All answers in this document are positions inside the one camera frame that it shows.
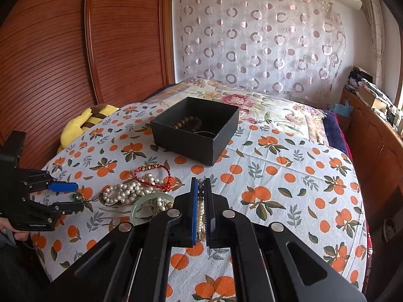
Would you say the yellow striped plush toy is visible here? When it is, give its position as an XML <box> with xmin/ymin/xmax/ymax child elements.
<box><xmin>57</xmin><ymin>103</ymin><xmax>120</xmax><ymax>153</ymax></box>

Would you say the person's left hand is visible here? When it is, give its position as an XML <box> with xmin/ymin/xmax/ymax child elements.
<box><xmin>0</xmin><ymin>218</ymin><xmax>31</xmax><ymax>243</ymax></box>

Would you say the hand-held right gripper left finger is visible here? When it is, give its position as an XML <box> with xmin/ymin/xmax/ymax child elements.
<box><xmin>47</xmin><ymin>177</ymin><xmax>199</xmax><ymax>302</ymax></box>

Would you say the black cardboard box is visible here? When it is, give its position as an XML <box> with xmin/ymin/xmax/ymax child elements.
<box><xmin>150</xmin><ymin>96</ymin><xmax>240</xmax><ymax>166</ymax></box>

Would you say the light blue plastic bag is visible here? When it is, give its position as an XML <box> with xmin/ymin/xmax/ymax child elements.
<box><xmin>334</xmin><ymin>100</ymin><xmax>352</xmax><ymax>116</ymax></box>

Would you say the white bead bracelet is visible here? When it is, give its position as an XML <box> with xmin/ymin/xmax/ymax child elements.
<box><xmin>196</xmin><ymin>179</ymin><xmax>207</xmax><ymax>241</ymax></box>

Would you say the orange print blanket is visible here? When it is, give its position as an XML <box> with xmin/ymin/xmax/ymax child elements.
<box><xmin>31</xmin><ymin>102</ymin><xmax>370</xmax><ymax>302</ymax></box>

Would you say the pale green jade bangle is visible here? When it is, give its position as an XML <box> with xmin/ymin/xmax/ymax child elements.
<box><xmin>130</xmin><ymin>194</ymin><xmax>175</xmax><ymax>219</ymax></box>

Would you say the pile of clutter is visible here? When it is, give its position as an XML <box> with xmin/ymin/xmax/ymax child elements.
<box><xmin>348</xmin><ymin>66</ymin><xmax>403</xmax><ymax>133</ymax></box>

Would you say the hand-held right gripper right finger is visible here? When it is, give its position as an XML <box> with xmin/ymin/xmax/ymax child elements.
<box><xmin>203</xmin><ymin>178</ymin><xmax>370</xmax><ymax>302</ymax></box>

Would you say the green bead metal chain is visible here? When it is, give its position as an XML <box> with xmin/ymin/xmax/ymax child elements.
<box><xmin>72</xmin><ymin>192</ymin><xmax>105</xmax><ymax>204</ymax></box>

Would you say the red string bracelet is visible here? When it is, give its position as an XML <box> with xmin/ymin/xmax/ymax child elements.
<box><xmin>134</xmin><ymin>164</ymin><xmax>173</xmax><ymax>193</ymax></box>

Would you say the dark blue blanket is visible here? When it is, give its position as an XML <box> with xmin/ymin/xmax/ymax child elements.
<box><xmin>324</xmin><ymin>110</ymin><xmax>354</xmax><ymax>162</ymax></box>

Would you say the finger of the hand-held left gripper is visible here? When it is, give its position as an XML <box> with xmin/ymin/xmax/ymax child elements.
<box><xmin>29</xmin><ymin>199</ymin><xmax>85</xmax><ymax>216</ymax></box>
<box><xmin>19</xmin><ymin>169</ymin><xmax>79</xmax><ymax>193</ymax></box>

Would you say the brown wooden bead bracelet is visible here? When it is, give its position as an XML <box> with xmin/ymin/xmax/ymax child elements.
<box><xmin>172</xmin><ymin>116</ymin><xmax>202</xmax><ymax>133</ymax></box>

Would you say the sheer circle pattern curtain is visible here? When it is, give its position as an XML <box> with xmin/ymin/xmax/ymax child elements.
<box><xmin>172</xmin><ymin>0</ymin><xmax>347</xmax><ymax>102</ymax></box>

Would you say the white pearl necklace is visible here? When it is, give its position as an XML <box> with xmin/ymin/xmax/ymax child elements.
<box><xmin>102</xmin><ymin>171</ymin><xmax>177</xmax><ymax>212</ymax></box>

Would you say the floral patchwork quilt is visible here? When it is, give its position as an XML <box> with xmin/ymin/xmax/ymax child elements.
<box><xmin>143</xmin><ymin>77</ymin><xmax>332</xmax><ymax>147</ymax></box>

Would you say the brown wooden cabinet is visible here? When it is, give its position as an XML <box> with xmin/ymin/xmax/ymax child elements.
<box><xmin>340</xmin><ymin>86</ymin><xmax>403</xmax><ymax>230</ymax></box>

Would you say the red-brown wooden wardrobe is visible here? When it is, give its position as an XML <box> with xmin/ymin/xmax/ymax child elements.
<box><xmin>0</xmin><ymin>0</ymin><xmax>176</xmax><ymax>171</ymax></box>

